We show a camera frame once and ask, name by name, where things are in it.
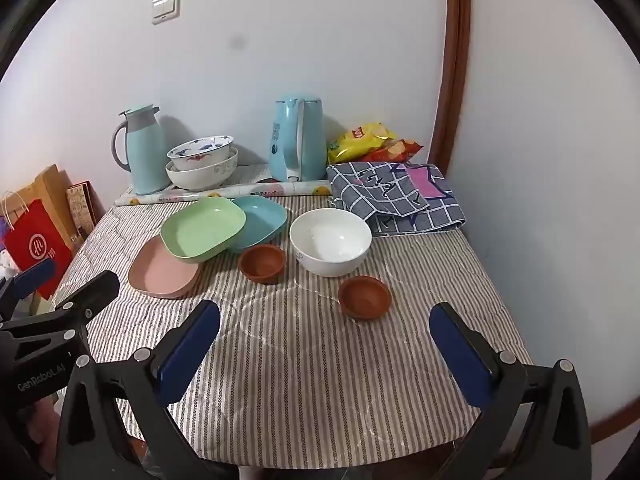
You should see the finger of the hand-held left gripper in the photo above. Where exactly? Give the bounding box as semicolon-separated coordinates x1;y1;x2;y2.
50;270;122;341
0;258;57;311

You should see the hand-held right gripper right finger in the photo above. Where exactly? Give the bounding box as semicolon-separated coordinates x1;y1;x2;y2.
429;302;593;480

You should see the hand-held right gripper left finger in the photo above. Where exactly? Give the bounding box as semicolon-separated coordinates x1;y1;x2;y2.
55;300;222;480

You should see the pink plate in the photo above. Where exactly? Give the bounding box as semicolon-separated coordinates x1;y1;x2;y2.
127;235;203;301

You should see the small brown bowl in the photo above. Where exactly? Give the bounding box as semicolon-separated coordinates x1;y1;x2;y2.
238;243;287;286
337;275;392;320

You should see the green plate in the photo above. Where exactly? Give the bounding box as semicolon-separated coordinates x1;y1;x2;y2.
160;196;247;265

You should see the blue plate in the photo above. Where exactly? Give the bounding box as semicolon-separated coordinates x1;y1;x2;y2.
227;195;289;255

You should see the plain white bowl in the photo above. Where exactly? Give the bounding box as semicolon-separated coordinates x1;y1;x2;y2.
289;207;373;278

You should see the red paper bag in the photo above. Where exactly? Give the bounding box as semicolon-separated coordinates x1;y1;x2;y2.
2;199;73;301

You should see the patterned brown box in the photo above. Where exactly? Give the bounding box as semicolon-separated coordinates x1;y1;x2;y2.
66;181;98;233

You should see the brown paper bag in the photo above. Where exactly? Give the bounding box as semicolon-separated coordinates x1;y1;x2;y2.
15;164;83;256

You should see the striped tablecloth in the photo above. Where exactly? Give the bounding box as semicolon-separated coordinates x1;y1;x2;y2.
50;192;536;468

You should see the light blue thermos jug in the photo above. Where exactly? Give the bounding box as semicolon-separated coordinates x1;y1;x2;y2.
111;105;173;196

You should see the white bowl with grey pattern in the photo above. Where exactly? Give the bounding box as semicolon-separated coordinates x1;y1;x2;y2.
165;147;239;192

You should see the rolled floral plastic sheet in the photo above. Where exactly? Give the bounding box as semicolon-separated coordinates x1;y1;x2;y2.
114;162;333;207

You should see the white bowl with blue-red pattern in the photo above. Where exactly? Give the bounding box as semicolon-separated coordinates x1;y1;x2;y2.
166;135;236;172

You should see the grey checked folded cloth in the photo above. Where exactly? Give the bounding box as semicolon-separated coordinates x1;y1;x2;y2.
327;160;468;238

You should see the red chip bag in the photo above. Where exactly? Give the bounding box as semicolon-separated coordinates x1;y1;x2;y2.
370;139;425;163

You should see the yellow chip bag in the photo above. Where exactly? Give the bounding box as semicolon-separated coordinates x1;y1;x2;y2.
326;122;397;165

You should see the light blue electric kettle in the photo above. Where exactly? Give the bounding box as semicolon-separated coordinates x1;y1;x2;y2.
267;93;328;183

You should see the white light switch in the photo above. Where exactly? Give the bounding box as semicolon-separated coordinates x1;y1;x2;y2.
150;0;181;26

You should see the brown wooden door frame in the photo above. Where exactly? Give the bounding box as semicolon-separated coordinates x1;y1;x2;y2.
430;0;473;173

